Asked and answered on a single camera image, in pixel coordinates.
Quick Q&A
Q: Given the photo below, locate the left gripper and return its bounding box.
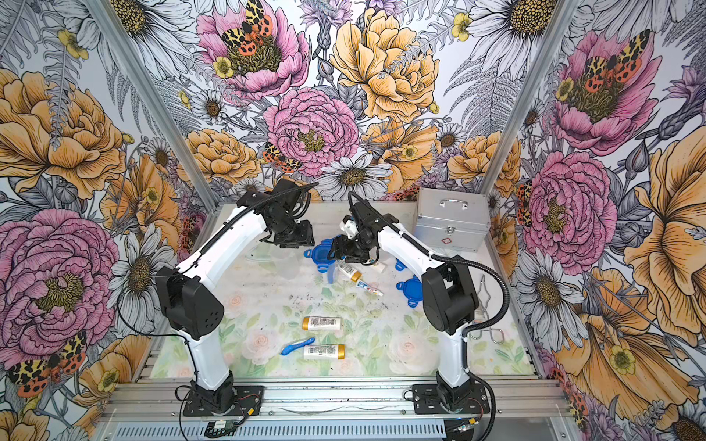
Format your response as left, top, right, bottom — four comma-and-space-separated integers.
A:
268, 212, 314, 248

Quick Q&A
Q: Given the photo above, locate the white gold tube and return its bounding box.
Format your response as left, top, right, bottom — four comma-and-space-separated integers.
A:
371, 262, 386, 273
338, 261, 361, 282
303, 344, 346, 360
302, 316, 343, 332

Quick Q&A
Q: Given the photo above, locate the clear plastic cup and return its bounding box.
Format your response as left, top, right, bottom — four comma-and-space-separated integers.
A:
324, 262, 338, 285
271, 247, 300, 279

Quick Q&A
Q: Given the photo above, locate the blue lid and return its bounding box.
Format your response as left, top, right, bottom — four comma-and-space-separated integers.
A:
303, 239, 336, 274
395, 276, 423, 309
395, 259, 408, 272

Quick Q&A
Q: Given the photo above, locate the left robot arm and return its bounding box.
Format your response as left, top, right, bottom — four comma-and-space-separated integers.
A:
156, 180, 317, 415

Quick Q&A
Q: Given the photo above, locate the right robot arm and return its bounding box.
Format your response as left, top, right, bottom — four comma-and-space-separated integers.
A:
329, 192, 478, 413

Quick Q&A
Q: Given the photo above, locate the small toothpaste middle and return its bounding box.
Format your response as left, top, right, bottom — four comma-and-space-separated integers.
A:
356, 280, 384, 297

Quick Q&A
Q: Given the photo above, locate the silver metal case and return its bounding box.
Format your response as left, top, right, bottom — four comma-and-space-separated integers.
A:
414, 189, 491, 252

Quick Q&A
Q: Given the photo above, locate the blue toothbrush near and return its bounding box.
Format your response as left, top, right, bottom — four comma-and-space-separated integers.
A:
281, 337, 315, 356

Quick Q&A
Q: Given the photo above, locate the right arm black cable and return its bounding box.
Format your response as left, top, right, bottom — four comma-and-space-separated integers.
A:
346, 189, 511, 338

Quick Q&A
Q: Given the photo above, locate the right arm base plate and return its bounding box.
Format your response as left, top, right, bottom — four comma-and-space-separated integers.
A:
411, 380, 491, 415

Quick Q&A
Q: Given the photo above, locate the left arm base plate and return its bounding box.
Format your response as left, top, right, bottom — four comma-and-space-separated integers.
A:
181, 385, 265, 417

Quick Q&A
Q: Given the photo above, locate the aluminium front rail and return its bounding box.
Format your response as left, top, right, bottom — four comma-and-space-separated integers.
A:
95, 377, 581, 440

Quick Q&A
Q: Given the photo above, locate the left aluminium frame post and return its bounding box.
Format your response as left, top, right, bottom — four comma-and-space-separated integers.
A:
86, 1, 220, 212

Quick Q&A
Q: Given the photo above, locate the aluminium frame post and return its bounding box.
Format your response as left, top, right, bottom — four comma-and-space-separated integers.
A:
86, 1, 220, 212
479, 0, 580, 196

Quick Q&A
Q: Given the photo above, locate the right aluminium frame post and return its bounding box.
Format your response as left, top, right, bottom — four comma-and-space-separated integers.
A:
479, 0, 580, 196

